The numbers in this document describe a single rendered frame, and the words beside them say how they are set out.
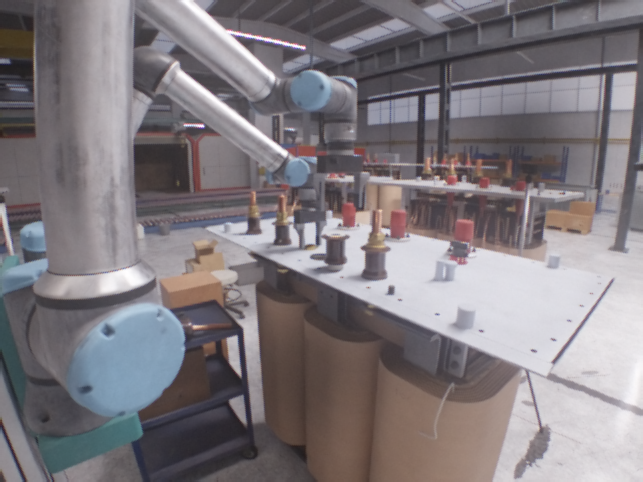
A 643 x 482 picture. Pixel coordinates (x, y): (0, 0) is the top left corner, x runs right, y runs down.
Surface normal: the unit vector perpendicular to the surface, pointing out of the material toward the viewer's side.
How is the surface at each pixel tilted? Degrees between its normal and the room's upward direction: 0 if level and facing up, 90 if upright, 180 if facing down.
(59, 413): 70
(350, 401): 90
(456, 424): 90
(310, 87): 90
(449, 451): 90
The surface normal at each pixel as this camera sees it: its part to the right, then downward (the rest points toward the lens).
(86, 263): 0.47, 0.18
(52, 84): -0.01, 0.18
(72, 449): 0.67, 0.17
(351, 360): -0.26, 0.22
